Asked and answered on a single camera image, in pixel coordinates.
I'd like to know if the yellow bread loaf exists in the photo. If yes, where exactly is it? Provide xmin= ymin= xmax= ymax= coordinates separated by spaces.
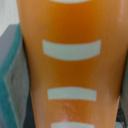
xmin=17 ymin=0 xmax=128 ymax=128

